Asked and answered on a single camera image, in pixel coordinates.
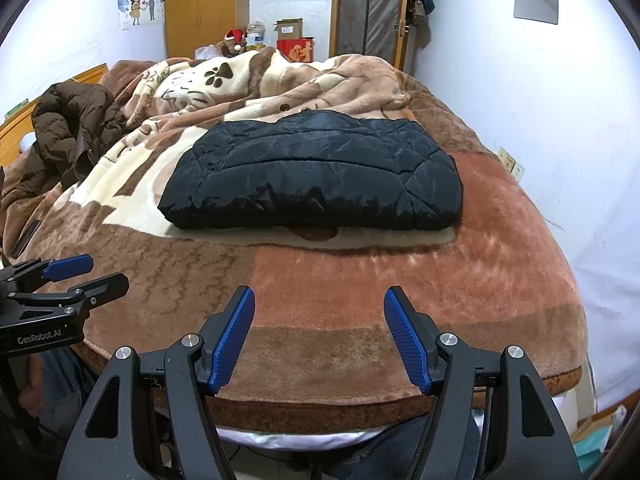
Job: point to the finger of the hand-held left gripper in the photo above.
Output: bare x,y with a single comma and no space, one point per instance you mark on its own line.
105,287
67,266

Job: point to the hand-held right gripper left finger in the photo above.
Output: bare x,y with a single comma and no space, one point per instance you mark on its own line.
232,340

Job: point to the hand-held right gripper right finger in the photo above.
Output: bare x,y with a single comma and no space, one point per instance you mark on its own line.
407,342

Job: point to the black puffer jacket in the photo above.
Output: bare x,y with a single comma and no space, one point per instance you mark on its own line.
310,175

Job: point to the person's blue jeans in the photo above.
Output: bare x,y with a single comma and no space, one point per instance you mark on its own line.
65,390

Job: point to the brown paw print blanket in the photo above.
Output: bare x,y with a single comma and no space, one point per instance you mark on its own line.
350,300

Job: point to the wooden headboard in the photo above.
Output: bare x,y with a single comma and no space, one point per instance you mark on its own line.
12,142

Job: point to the brown puffer jacket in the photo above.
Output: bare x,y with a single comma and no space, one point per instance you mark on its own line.
70,120

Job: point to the green book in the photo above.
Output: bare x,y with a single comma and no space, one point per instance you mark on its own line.
15,109

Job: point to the tan cardboard piece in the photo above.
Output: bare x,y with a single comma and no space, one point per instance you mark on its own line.
600,422

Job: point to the teal carton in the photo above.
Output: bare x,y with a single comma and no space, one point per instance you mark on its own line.
590,447

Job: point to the crumpled white plastic bag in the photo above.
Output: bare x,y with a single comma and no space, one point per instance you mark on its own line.
207,52

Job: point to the plush toy with santa hat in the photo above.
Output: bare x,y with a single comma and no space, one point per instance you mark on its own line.
235,42

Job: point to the wooden wardrobe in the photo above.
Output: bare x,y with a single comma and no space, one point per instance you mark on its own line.
195,10

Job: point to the clear plastic jar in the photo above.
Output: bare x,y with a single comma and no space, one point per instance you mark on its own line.
256,35

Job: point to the red box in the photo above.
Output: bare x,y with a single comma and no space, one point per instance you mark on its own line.
297,51

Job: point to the open cardboard box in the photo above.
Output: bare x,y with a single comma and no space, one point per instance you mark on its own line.
289,30

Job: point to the brown hanging handbag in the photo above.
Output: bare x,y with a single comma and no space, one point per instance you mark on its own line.
419,10

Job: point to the grey fabric wardrobe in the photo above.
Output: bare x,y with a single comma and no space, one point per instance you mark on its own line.
370,10

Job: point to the wall socket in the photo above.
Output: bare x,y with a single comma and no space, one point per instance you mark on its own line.
510,162

